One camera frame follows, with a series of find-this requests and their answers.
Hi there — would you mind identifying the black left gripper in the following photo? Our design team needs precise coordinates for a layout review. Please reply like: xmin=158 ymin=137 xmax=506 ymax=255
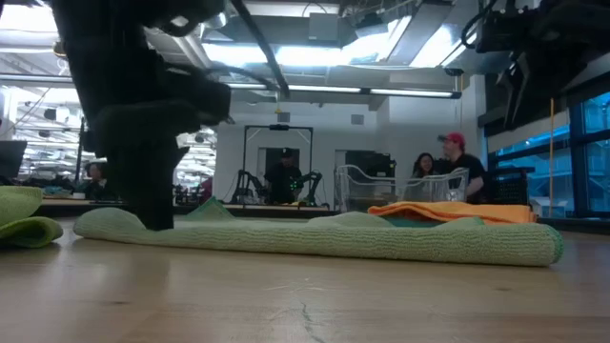
xmin=94 ymin=71 xmax=234 ymax=232

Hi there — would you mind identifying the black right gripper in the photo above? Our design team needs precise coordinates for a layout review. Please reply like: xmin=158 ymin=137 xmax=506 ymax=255
xmin=475 ymin=8 xmax=578 ymax=131

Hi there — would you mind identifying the orange microfiber towel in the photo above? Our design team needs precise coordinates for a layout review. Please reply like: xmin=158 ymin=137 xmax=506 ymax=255
xmin=366 ymin=200 xmax=539 ymax=226

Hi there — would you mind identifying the pale green microfiber towel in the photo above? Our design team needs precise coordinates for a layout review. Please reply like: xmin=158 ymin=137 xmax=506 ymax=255
xmin=72 ymin=197 xmax=565 ymax=268

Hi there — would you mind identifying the lime green microfiber towel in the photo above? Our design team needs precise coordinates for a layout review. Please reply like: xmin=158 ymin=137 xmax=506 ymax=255
xmin=0 ymin=185 xmax=65 ymax=249

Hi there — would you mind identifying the person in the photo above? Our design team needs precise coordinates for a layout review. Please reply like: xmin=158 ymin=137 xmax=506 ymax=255
xmin=78 ymin=161 xmax=118 ymax=201
xmin=264 ymin=147 xmax=305 ymax=205
xmin=436 ymin=131 xmax=488 ymax=204
xmin=410 ymin=151 xmax=437 ymax=201

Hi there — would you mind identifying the red cap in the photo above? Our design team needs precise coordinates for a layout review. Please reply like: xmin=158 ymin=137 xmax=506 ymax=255
xmin=437 ymin=131 xmax=467 ymax=147

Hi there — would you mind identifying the black plastic crate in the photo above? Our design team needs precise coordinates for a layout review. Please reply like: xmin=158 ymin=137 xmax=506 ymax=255
xmin=485 ymin=166 xmax=531 ymax=206

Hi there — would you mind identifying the blue tinted window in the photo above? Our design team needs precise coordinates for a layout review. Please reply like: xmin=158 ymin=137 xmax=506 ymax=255
xmin=485 ymin=90 xmax=610 ymax=220

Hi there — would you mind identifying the black monitor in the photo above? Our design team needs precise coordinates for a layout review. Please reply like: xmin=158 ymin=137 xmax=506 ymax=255
xmin=343 ymin=150 xmax=397 ymax=181
xmin=0 ymin=140 xmax=29 ymax=180

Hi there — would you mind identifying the bright ceiling light strip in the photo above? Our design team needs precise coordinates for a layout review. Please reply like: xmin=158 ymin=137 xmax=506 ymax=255
xmin=226 ymin=83 xmax=462 ymax=100

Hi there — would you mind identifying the clear plastic bin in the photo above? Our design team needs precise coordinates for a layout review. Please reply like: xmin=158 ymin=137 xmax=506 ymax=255
xmin=333 ymin=164 xmax=471 ymax=213

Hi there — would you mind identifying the grey ceiling box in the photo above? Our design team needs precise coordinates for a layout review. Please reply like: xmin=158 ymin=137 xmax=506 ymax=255
xmin=308 ymin=12 xmax=340 ymax=42

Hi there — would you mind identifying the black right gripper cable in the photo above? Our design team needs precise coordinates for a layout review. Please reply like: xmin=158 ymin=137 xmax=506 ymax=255
xmin=459 ymin=0 xmax=499 ymax=50

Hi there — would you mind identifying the black background rig frame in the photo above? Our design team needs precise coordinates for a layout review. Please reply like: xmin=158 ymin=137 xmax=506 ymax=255
xmin=242 ymin=123 xmax=315 ymax=207

